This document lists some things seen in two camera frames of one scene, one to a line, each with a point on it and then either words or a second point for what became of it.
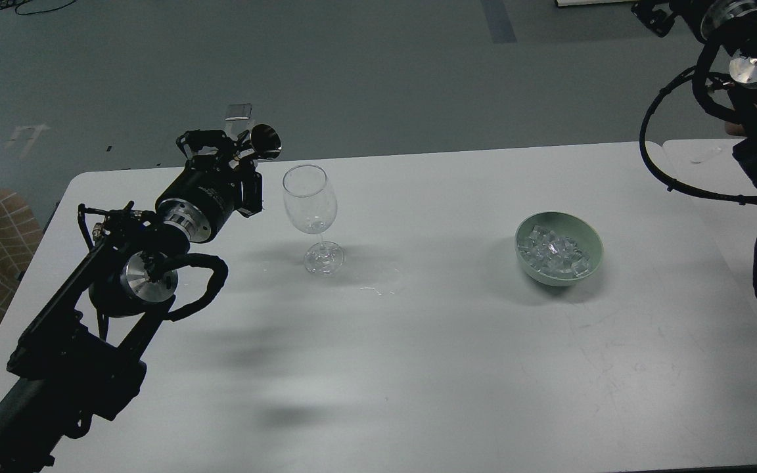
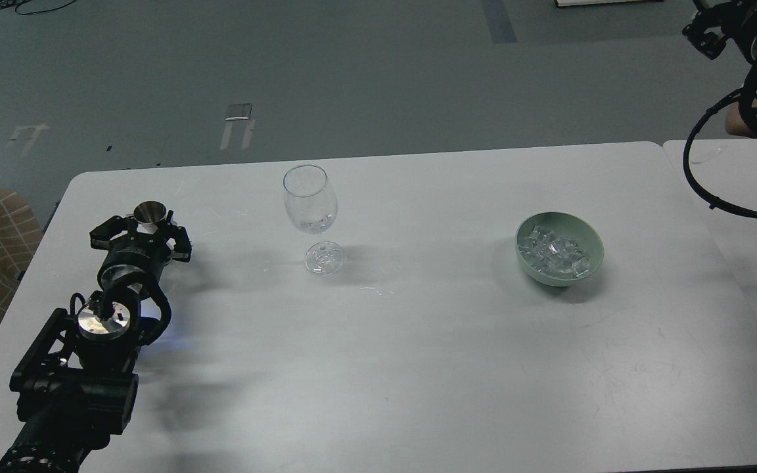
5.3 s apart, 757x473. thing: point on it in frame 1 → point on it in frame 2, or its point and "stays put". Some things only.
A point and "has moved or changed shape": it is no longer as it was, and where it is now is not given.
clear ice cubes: (554, 255) stays put
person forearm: (734, 129) stays put
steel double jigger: (265, 141) has moved or changed shape
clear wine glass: (310, 201) stays put
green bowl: (562, 224) stays put
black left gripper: (211, 188) → (134, 261)
